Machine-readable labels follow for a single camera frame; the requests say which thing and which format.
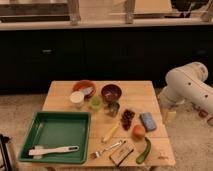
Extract wooden black eraser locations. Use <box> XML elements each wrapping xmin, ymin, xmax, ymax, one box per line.
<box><xmin>109</xmin><ymin>142</ymin><xmax>134</xmax><ymax>166</ymax></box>

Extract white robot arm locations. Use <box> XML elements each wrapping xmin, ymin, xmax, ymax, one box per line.
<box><xmin>158</xmin><ymin>62</ymin><xmax>213</xmax><ymax>127</ymax></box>

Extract purple bowl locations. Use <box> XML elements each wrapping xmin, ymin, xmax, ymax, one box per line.
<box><xmin>101</xmin><ymin>84</ymin><xmax>122</xmax><ymax>102</ymax></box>

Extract orange bowl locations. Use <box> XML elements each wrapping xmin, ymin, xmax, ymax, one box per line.
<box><xmin>72</xmin><ymin>80</ymin><xmax>96</xmax><ymax>98</ymax></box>

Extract green cup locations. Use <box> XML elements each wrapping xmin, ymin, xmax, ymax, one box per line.
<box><xmin>90</xmin><ymin>96</ymin><xmax>102</xmax><ymax>111</ymax></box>

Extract small metal cup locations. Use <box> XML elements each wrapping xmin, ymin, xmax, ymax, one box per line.
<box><xmin>108</xmin><ymin>102</ymin><xmax>120</xmax><ymax>117</ymax></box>

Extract white cup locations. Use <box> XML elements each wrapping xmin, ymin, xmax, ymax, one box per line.
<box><xmin>69</xmin><ymin>91</ymin><xmax>84</xmax><ymax>107</ymax></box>

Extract dark red grapes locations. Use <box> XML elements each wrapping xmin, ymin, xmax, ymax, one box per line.
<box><xmin>121</xmin><ymin>109</ymin><xmax>135</xmax><ymax>131</ymax></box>

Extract wooden table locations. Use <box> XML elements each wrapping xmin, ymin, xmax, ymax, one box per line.
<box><xmin>20</xmin><ymin>80</ymin><xmax>176</xmax><ymax>171</ymax></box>

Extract blue sponge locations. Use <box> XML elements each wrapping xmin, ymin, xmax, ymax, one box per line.
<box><xmin>140</xmin><ymin>112</ymin><xmax>157</xmax><ymax>132</ymax></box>

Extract orange fruit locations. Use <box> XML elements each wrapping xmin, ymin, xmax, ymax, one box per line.
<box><xmin>132</xmin><ymin>125</ymin><xmax>146</xmax><ymax>139</ymax></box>

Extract metal fork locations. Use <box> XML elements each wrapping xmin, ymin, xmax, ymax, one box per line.
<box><xmin>90</xmin><ymin>140</ymin><xmax>126</xmax><ymax>159</ymax></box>

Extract green plastic tray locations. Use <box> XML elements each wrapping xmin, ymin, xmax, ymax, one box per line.
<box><xmin>18</xmin><ymin>111</ymin><xmax>91</xmax><ymax>164</ymax></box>

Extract green cucumber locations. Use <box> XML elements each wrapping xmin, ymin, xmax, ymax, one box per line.
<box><xmin>136</xmin><ymin>138</ymin><xmax>151</xmax><ymax>164</ymax></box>

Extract white spatula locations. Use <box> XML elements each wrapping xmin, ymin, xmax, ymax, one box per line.
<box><xmin>28</xmin><ymin>146</ymin><xmax>79</xmax><ymax>156</ymax></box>

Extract black object at left edge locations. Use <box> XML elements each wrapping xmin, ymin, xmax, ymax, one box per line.
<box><xmin>0</xmin><ymin>134</ymin><xmax>13</xmax><ymax>171</ymax></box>

